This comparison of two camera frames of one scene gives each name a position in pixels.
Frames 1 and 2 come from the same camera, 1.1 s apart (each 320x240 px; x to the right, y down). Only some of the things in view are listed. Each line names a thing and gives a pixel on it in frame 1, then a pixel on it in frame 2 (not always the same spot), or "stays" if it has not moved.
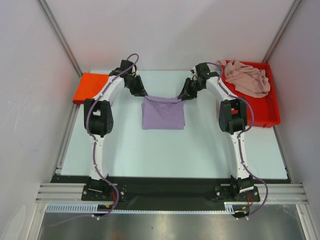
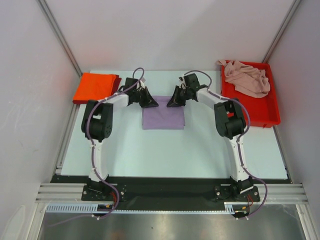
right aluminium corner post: [281, 31] stays
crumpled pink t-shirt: [250, 82] stays
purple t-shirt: [162, 113] stays
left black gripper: [140, 91] → [149, 101]
